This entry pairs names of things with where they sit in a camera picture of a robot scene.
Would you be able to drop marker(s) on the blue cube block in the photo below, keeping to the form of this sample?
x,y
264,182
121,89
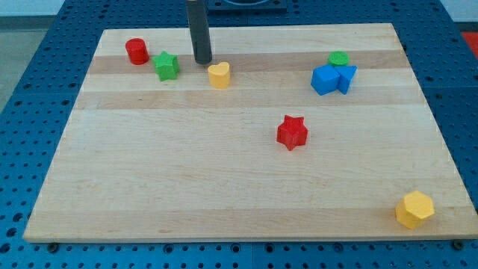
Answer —
x,y
324,79

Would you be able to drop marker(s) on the red star block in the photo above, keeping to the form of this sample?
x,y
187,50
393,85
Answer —
x,y
292,132

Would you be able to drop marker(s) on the green round disc block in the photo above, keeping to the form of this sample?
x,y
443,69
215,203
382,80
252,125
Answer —
x,y
338,58

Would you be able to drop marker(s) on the yellow hexagon block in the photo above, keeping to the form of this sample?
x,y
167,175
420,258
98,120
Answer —
x,y
414,209

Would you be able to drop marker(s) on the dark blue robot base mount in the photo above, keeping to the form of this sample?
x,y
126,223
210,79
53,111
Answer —
x,y
222,6

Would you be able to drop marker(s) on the red cylinder block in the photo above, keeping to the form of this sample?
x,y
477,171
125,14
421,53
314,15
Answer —
x,y
137,51

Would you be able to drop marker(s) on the green star block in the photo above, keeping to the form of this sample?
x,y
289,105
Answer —
x,y
166,66

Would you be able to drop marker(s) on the blue triangle block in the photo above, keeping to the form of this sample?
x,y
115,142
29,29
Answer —
x,y
346,76

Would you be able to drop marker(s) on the light wooden board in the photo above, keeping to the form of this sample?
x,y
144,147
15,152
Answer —
x,y
144,160

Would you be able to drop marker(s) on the yellow heart block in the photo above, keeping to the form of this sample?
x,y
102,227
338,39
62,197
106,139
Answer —
x,y
219,75

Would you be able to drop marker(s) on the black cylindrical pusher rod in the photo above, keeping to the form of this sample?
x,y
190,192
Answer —
x,y
199,31

